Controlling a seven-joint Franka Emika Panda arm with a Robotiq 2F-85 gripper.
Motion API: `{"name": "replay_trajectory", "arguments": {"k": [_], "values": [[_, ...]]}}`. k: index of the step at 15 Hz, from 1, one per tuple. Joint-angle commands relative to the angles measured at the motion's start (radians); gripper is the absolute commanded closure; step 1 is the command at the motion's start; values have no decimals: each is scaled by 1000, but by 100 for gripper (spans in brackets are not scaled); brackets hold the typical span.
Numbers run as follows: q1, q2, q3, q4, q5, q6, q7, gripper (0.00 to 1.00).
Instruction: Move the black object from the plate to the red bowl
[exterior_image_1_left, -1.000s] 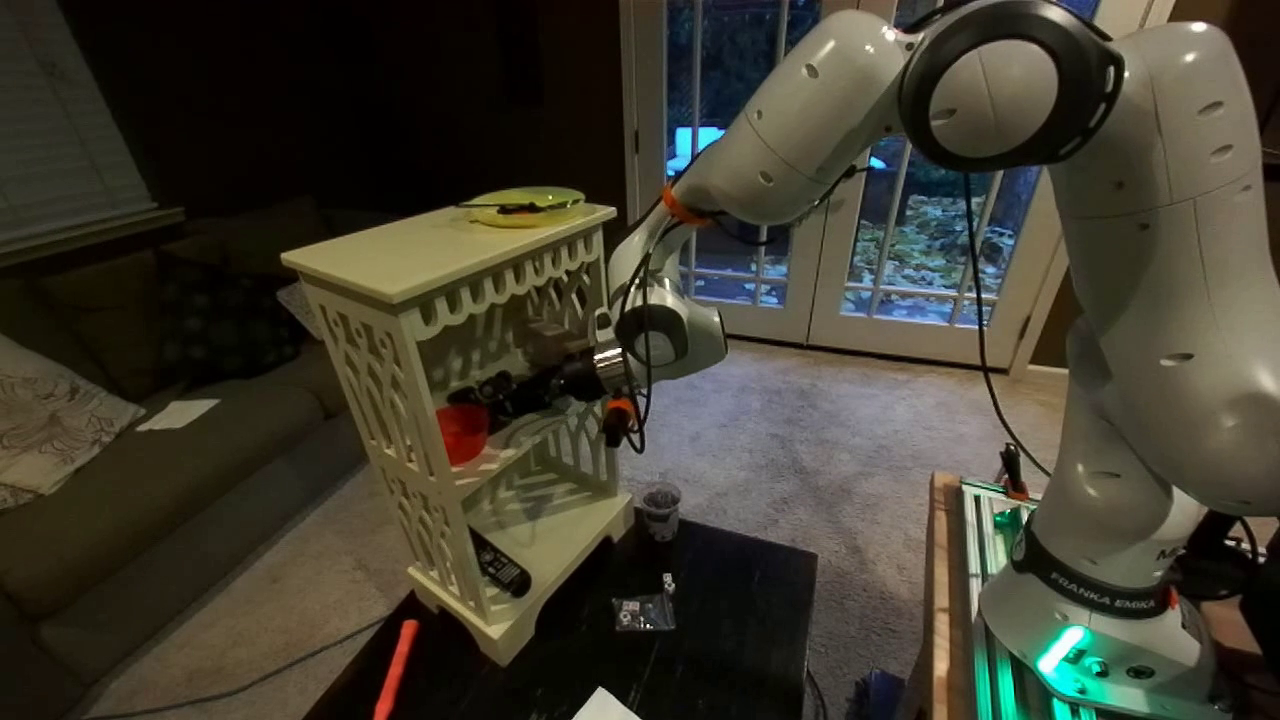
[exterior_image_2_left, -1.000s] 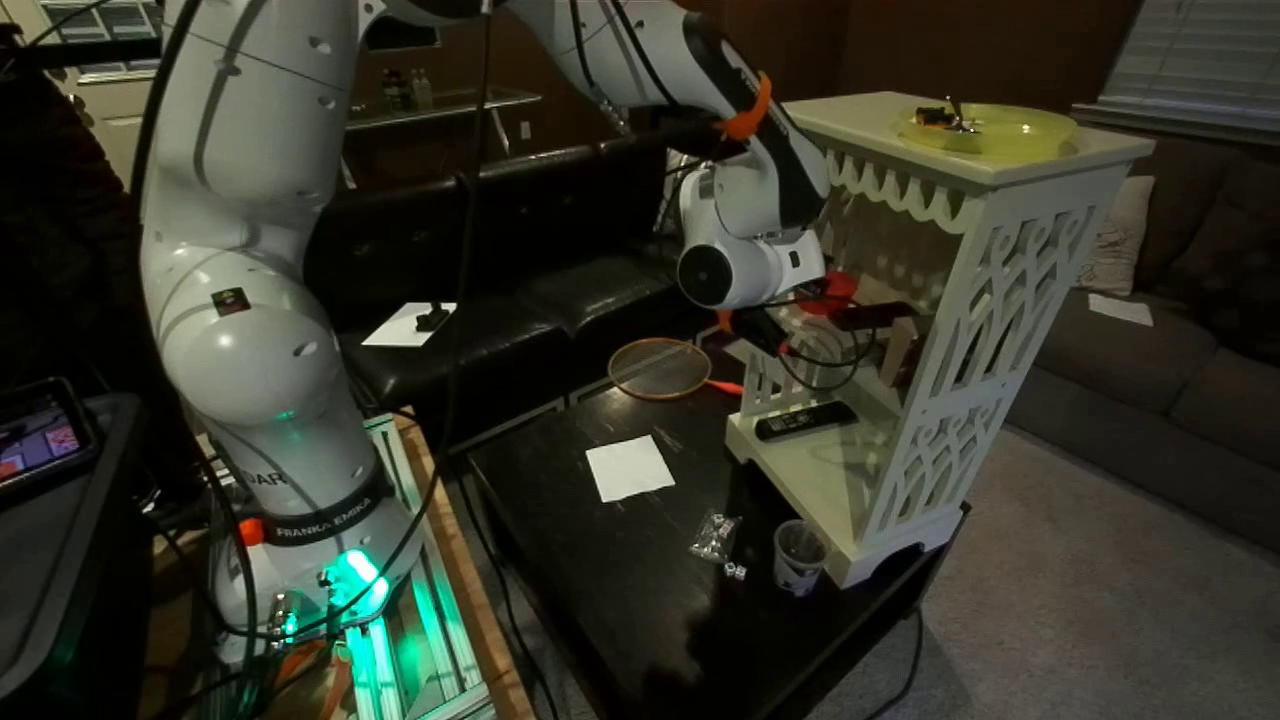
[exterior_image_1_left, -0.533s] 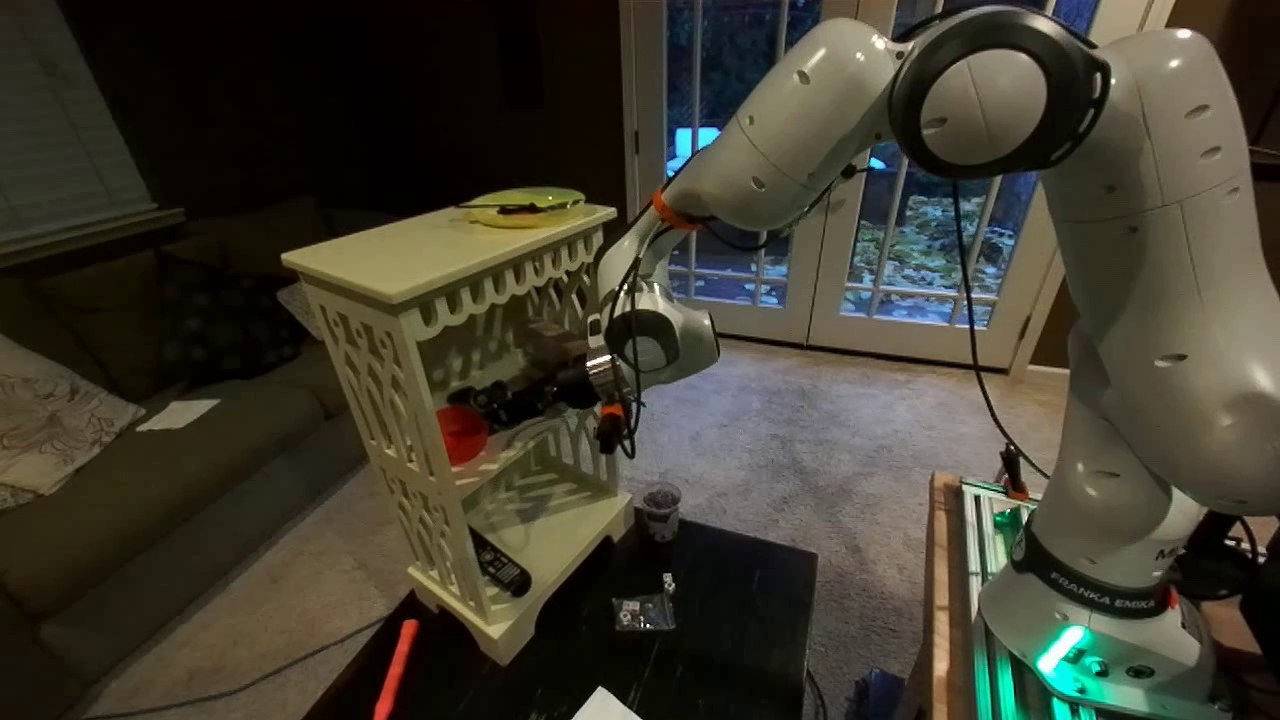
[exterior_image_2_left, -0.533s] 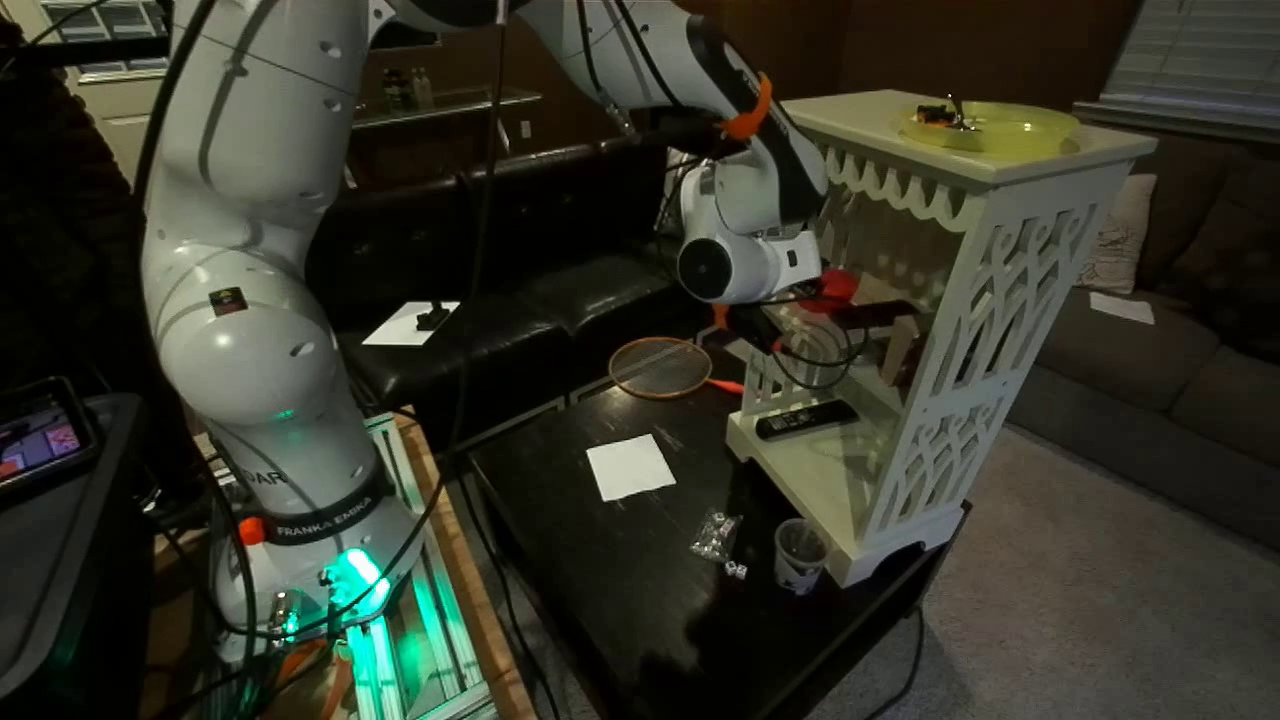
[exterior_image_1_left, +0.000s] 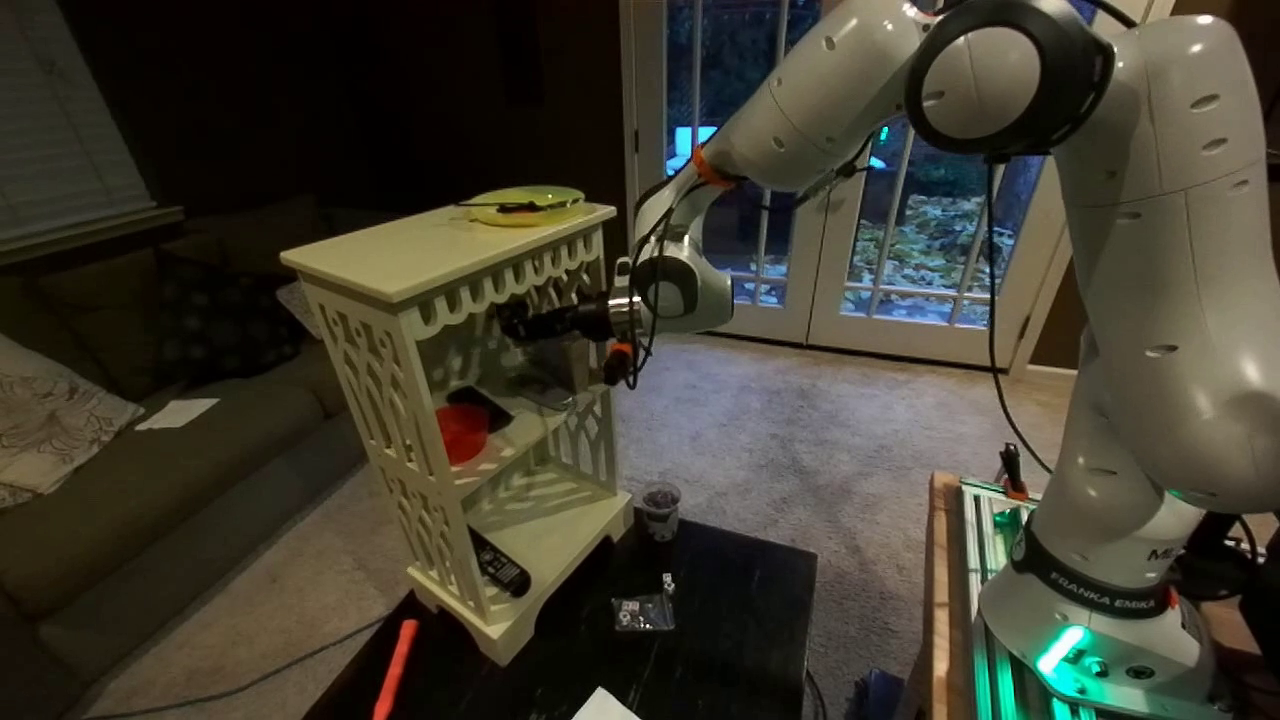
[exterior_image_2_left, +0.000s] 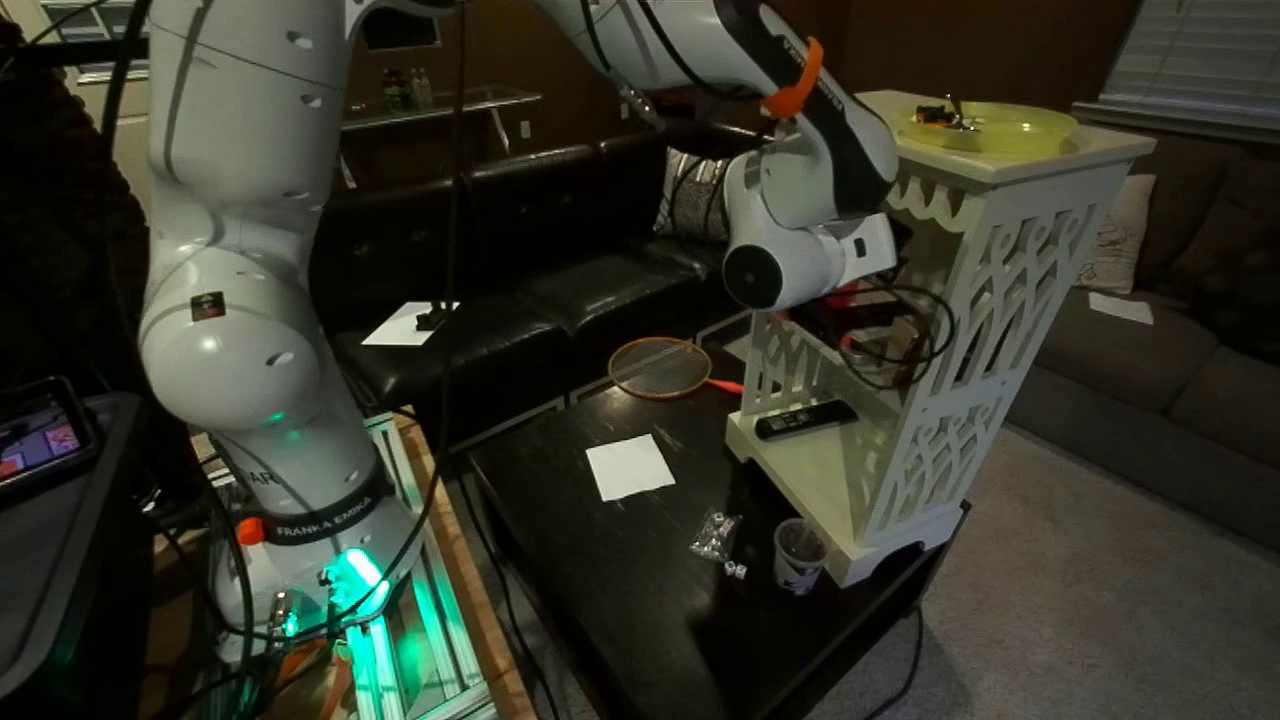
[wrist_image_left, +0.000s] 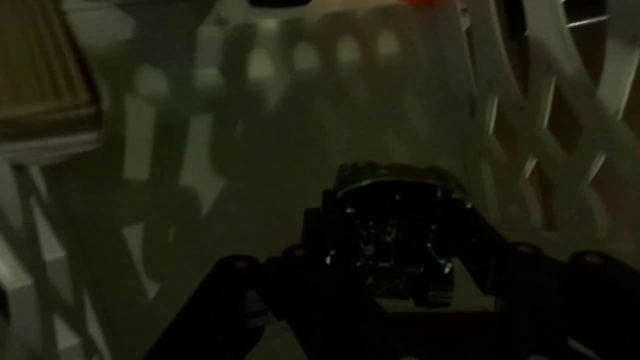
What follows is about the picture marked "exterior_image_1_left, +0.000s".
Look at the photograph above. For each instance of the blue object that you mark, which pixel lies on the blue object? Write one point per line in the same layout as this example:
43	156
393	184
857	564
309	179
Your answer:
883	698

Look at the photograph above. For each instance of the light couch pillow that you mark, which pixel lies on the light couch pillow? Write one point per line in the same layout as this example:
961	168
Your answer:
44	413

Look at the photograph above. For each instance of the gray couch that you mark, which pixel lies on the gray couch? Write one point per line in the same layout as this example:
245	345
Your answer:
146	504

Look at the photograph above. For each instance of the window blind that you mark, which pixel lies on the window blind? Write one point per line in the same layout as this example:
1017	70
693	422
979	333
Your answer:
65	122

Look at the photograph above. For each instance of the wrist camera with orange trim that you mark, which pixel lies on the wrist camera with orange trim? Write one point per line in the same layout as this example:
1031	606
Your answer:
621	360

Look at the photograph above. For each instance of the white paper sheet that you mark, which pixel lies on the white paper sheet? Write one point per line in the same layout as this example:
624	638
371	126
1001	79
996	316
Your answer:
605	706
179	413

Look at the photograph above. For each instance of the small white scrap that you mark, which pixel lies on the small white scrap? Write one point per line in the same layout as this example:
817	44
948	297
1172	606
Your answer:
665	580

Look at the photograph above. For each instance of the red bowl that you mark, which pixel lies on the red bowl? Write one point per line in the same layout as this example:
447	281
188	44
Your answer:
462	437

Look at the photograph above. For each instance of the small clear plastic packet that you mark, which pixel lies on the small clear plastic packet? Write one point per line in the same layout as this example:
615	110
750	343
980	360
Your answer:
641	615

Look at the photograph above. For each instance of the white french door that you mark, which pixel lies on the white french door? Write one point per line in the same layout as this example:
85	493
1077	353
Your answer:
784	286

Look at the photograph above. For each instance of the black remote control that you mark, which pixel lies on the black remote control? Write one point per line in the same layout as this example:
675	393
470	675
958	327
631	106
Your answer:
500	564

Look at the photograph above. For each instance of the small red black clamp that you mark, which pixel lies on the small red black clamp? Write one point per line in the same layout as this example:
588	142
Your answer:
1015	471

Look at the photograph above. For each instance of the black coffee table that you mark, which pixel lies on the black coffee table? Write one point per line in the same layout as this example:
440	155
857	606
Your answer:
735	624

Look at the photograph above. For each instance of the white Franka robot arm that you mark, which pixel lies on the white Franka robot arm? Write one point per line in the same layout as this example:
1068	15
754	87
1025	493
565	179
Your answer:
1172	265

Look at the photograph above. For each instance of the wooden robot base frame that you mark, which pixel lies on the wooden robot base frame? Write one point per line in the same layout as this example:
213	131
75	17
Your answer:
948	602

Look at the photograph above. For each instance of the yellow-green plate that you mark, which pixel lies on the yellow-green plate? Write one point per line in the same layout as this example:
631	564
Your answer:
524	203

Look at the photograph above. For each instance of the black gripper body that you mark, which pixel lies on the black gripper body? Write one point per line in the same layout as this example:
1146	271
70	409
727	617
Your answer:
577	323

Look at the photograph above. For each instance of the white lattice shelf unit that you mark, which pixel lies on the white lattice shelf unit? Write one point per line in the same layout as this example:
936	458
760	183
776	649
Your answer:
402	253

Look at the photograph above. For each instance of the small dark cup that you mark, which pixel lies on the small dark cup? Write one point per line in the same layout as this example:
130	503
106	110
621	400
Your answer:
663	515

